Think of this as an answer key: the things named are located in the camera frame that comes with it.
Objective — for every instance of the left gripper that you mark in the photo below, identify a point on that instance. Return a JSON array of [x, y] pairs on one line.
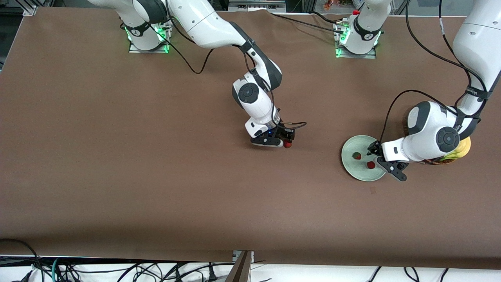
[[374, 148]]

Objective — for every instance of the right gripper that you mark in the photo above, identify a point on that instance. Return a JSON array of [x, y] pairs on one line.
[[282, 132]]

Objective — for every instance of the red toy strawberry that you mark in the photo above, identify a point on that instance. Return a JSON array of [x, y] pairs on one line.
[[370, 165], [356, 156], [287, 145]]

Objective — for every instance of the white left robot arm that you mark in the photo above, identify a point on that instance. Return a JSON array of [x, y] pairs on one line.
[[477, 43]]

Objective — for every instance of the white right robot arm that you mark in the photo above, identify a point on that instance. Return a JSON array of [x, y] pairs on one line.
[[203, 23]]

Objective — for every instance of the pale green round plate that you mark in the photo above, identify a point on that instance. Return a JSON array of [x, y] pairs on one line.
[[352, 168]]

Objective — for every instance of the brown wicker basket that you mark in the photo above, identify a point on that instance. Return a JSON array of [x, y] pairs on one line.
[[430, 161]]

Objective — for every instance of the brown table cover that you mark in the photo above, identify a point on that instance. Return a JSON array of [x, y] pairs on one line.
[[235, 176]]

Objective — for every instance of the yellow banana bunch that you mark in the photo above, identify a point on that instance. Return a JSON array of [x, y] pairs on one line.
[[465, 149]]

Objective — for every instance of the grey metal background box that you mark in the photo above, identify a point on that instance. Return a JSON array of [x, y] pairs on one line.
[[256, 5]]

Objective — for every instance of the aluminium frame corner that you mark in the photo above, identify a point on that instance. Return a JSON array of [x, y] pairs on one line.
[[30, 10]]

